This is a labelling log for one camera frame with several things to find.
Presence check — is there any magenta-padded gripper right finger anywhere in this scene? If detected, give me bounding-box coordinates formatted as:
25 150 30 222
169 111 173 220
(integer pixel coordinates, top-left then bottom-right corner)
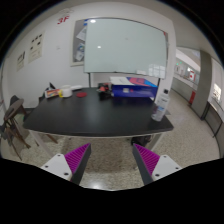
132 143 183 186

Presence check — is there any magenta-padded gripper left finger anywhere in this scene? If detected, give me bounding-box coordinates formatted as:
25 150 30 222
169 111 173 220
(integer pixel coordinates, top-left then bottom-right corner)
40 143 92 186

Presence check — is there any clear plastic water bottle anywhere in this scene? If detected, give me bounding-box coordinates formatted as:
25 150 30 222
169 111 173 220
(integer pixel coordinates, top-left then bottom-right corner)
150 89 171 122

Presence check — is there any wooden chair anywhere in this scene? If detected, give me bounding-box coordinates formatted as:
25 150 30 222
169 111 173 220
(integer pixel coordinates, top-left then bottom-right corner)
0 94 33 161

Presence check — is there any red corridor cabinet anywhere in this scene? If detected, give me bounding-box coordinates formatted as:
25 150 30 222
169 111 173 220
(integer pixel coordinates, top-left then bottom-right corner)
189 90 197 106

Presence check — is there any blue cardboard box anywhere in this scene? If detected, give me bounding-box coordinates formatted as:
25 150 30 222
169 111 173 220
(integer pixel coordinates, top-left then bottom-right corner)
109 76 159 99

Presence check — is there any black and red tool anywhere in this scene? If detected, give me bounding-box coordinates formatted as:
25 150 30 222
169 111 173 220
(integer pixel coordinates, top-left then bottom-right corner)
96 83 114 99

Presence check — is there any whiteboard on stand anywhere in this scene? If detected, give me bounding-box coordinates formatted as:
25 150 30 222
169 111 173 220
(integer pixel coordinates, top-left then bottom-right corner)
83 17 169 89

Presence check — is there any grey notice board with papers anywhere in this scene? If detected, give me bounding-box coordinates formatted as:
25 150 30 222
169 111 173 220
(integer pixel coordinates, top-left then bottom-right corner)
69 18 88 67

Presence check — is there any small white wall poster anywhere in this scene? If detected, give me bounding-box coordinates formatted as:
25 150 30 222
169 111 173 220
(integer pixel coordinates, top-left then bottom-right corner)
16 50 27 72

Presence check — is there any large white wall poster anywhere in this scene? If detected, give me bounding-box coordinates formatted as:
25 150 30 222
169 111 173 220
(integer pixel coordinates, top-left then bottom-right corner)
28 32 45 64

